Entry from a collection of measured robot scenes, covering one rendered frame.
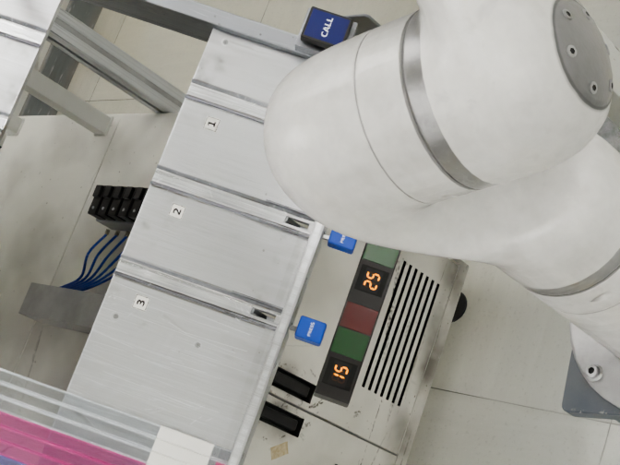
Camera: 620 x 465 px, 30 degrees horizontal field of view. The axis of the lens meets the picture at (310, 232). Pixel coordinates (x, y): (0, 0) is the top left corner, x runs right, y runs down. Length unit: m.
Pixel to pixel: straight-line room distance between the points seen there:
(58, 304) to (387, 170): 1.04
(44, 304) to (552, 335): 0.81
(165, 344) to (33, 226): 0.70
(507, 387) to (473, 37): 1.33
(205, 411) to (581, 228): 0.57
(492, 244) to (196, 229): 0.56
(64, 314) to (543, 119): 1.10
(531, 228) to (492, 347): 1.21
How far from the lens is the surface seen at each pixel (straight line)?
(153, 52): 3.14
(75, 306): 1.66
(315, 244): 1.26
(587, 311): 0.88
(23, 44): 1.40
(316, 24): 1.32
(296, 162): 0.74
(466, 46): 0.67
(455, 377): 2.02
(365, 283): 1.29
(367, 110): 0.71
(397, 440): 1.91
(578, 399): 1.04
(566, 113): 0.68
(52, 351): 1.75
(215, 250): 1.28
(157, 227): 1.30
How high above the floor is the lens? 1.57
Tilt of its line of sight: 41 degrees down
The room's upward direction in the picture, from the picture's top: 57 degrees counter-clockwise
